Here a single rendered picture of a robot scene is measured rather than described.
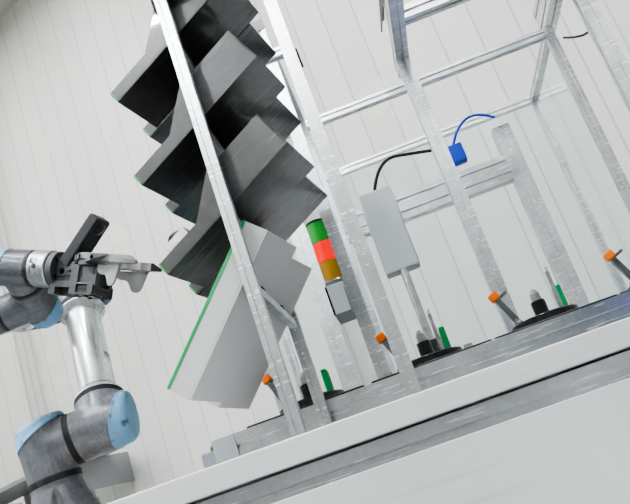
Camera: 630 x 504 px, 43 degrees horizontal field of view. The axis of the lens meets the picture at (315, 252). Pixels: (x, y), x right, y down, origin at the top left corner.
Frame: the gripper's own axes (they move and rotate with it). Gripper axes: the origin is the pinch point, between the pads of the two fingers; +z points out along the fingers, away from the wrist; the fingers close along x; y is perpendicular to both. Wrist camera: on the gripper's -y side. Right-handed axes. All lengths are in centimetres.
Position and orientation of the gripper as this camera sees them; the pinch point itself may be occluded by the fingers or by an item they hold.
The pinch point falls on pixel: (145, 262)
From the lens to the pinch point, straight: 156.3
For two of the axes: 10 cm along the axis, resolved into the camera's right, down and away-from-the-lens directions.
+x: -3.2, -1.9, -9.3
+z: 9.4, 0.3, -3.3
